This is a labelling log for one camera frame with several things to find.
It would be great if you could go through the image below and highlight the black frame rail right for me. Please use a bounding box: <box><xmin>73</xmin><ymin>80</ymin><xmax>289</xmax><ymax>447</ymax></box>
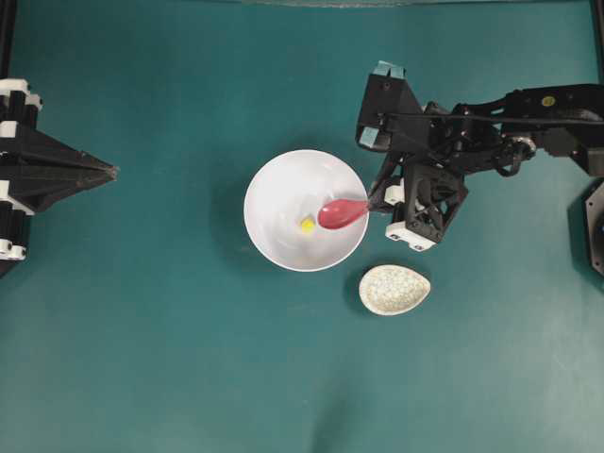
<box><xmin>589</xmin><ymin>0</ymin><xmax>604</xmax><ymax>83</ymax></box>

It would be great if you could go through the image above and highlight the black round base right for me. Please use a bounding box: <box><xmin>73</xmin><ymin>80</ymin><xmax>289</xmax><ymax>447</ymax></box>
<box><xmin>567</xmin><ymin>178</ymin><xmax>603</xmax><ymax>286</ymax></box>

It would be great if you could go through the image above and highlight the white ceramic bowl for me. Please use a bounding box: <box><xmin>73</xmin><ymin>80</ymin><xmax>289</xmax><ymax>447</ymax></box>
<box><xmin>243</xmin><ymin>149</ymin><xmax>369</xmax><ymax>272</ymax></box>

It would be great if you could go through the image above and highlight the speckled egg-shaped small dish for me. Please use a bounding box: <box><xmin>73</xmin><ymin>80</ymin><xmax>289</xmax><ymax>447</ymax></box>
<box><xmin>359</xmin><ymin>264</ymin><xmax>431</xmax><ymax>316</ymax></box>

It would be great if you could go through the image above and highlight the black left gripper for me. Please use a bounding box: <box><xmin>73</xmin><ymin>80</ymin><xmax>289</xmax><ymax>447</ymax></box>
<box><xmin>1</xmin><ymin>78</ymin><xmax>117</xmax><ymax>277</ymax></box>

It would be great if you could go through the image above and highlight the yellow hexagonal prism block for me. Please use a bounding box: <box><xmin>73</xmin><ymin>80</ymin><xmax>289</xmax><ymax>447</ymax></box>
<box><xmin>300</xmin><ymin>218</ymin><xmax>315</xmax><ymax>234</ymax></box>

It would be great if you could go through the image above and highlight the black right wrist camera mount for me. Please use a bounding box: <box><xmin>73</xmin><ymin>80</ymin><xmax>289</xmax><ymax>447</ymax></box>
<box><xmin>356</xmin><ymin>60</ymin><xmax>429</xmax><ymax>154</ymax></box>

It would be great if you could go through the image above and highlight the red plastic spoon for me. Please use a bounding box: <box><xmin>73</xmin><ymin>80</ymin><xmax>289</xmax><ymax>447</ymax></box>
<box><xmin>317</xmin><ymin>198</ymin><xmax>369</xmax><ymax>230</ymax></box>

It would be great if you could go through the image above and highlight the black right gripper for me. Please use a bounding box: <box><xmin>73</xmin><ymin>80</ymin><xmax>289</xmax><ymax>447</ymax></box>
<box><xmin>368</xmin><ymin>158</ymin><xmax>468</xmax><ymax>252</ymax></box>

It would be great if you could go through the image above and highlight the black frame rail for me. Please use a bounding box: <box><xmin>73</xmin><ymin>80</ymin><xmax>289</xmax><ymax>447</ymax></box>
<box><xmin>0</xmin><ymin>0</ymin><xmax>17</xmax><ymax>79</ymax></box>
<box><xmin>589</xmin><ymin>0</ymin><xmax>604</xmax><ymax>83</ymax></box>

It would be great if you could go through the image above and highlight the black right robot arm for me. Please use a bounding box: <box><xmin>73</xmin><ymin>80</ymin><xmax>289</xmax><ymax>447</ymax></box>
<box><xmin>356</xmin><ymin>75</ymin><xmax>603</xmax><ymax>251</ymax></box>

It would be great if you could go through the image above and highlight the black frame rail left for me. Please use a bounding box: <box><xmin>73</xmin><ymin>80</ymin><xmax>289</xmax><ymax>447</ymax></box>
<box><xmin>0</xmin><ymin>0</ymin><xmax>17</xmax><ymax>79</ymax></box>

